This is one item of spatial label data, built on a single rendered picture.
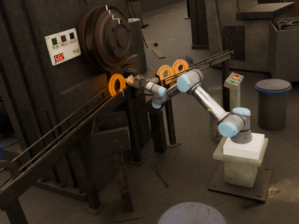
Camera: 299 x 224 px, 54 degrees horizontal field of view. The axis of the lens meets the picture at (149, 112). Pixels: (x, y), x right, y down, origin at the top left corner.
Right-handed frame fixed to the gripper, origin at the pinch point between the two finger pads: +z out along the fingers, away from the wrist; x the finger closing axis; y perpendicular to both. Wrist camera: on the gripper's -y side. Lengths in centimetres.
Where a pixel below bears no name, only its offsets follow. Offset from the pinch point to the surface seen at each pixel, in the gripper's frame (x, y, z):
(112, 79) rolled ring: 18.6, 7.1, 1.0
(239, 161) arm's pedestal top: 19, -15, -105
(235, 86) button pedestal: -43, 8, -79
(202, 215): 88, -1, -99
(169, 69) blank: -32.6, 6.5, -22.8
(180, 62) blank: -43, 12, -28
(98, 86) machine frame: 26.9, 2.6, 7.4
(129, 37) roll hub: 2.6, 36.8, -0.3
